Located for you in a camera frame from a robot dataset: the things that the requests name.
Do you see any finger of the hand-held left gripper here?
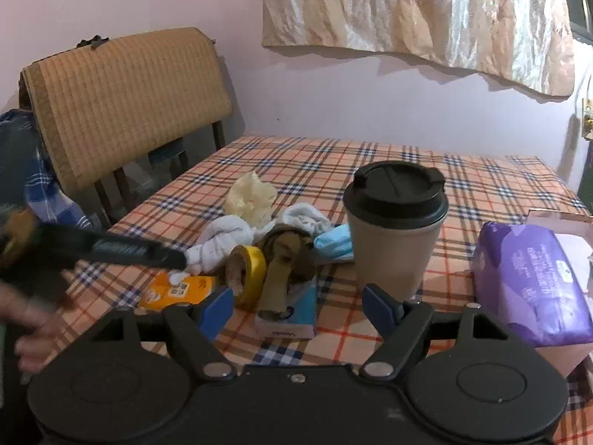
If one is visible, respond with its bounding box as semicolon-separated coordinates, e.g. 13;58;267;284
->
44;227;189;270

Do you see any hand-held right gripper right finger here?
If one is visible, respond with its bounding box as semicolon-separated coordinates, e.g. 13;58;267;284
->
359;284;507;378

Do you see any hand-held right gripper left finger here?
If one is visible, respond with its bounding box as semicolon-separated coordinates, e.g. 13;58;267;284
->
88;285;237;378

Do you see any white knotted cloth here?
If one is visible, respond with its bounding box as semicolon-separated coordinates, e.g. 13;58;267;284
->
172;214;260;284

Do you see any pink cardboard box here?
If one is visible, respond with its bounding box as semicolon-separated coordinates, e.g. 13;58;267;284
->
523;208;593;381

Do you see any person's left hand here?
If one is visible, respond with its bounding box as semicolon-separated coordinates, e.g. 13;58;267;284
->
0;282;68;374

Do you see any orange yellow packet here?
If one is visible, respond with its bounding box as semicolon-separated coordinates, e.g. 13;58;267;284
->
139;271;218;312

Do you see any yellow tape roll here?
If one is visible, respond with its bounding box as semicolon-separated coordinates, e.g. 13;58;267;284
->
225;244;268;311

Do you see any beige cup with black lid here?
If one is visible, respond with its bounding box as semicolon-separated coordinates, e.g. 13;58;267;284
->
343;161;449;302

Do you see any small blue tissue box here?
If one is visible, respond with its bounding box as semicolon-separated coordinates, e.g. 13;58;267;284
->
254;273;318;340

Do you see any light blue packet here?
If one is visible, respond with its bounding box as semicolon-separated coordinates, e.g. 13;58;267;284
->
312;224;355;263

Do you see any blue plaid cloth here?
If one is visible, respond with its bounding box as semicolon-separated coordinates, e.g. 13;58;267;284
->
0;109;96;233

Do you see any white sock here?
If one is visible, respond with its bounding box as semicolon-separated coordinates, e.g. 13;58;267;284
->
282;203;334;237

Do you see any dark wooden chair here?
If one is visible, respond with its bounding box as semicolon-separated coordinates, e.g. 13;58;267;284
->
17;33;228;230

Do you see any wooden chair with woven seat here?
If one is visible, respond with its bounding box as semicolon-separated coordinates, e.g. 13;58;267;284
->
21;27;233;195

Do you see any purple wipes packet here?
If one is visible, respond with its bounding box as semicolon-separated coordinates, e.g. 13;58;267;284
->
470;221;593;347

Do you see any green door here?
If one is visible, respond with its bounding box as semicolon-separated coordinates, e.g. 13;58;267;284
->
577;139;593;211

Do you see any dark window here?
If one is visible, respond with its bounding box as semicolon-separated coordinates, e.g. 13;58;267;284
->
572;0;593;48

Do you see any wall socket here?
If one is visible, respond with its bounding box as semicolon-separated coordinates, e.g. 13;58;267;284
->
581;97;593;141

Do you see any cream satin wall cloth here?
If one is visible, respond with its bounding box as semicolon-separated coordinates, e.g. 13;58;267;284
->
259;0;575;98

